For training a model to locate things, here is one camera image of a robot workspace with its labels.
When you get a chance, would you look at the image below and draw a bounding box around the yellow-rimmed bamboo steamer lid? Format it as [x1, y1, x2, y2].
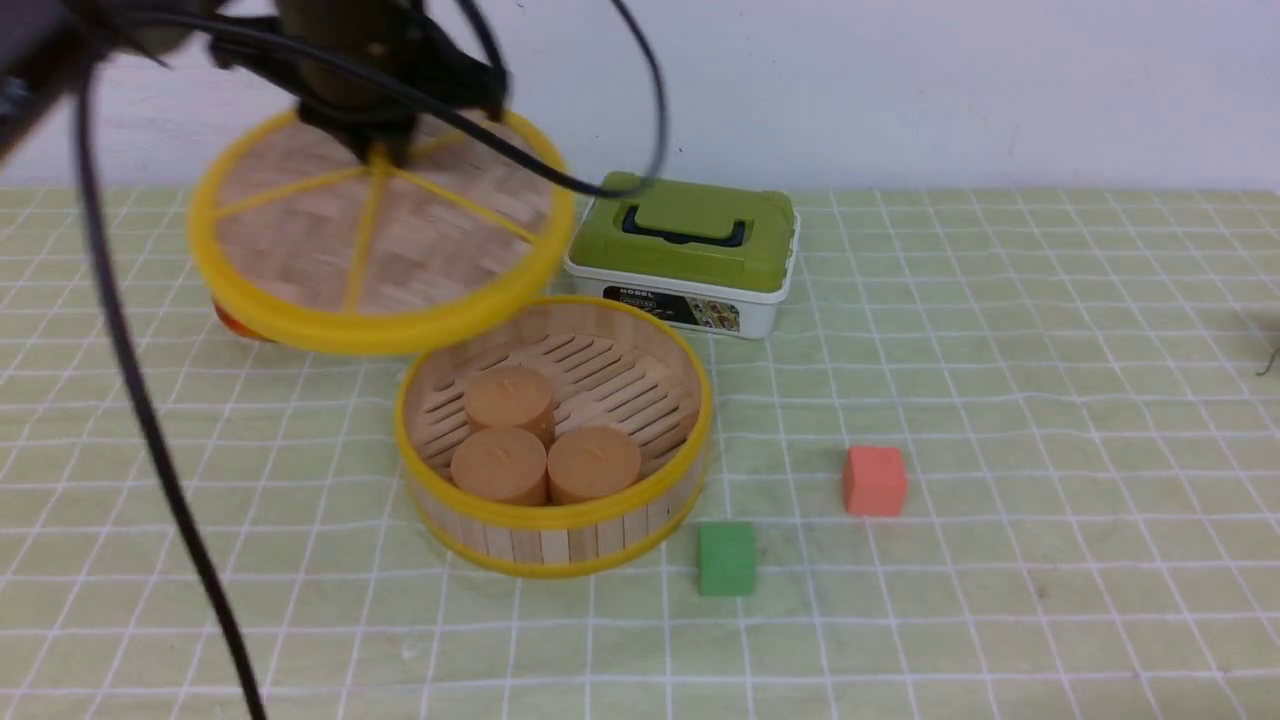
[187, 111, 575, 355]

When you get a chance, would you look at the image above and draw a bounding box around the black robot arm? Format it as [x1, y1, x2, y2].
[1, 1, 509, 164]

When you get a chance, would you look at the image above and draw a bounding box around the bamboo steamer basket base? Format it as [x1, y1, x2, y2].
[396, 296, 713, 578]

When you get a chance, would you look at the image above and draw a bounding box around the orange-red toy pear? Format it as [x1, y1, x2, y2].
[212, 302, 271, 343]

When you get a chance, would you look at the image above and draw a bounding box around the back tan cylinder bun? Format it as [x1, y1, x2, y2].
[463, 364, 556, 448]

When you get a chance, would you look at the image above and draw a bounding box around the tan cylinder bun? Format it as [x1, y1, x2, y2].
[463, 364, 556, 448]
[547, 427, 643, 505]
[451, 427, 549, 506]

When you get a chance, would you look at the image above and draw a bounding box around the front left tan cylinder bun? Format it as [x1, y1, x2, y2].
[451, 427, 549, 506]

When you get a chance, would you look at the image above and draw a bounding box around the green-lidded white storage box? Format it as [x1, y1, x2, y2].
[563, 179, 801, 340]

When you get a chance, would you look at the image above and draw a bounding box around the front right tan cylinder bun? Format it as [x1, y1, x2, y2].
[547, 427, 643, 505]

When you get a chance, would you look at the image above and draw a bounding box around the green foam cube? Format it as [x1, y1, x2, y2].
[698, 521, 756, 598]

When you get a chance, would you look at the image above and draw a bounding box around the red foam cube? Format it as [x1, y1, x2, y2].
[842, 445, 909, 518]

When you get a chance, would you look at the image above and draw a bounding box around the green checkered tablecloth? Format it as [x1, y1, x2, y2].
[0, 187, 1280, 720]

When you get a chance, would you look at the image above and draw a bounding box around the black cable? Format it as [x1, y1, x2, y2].
[72, 0, 669, 720]

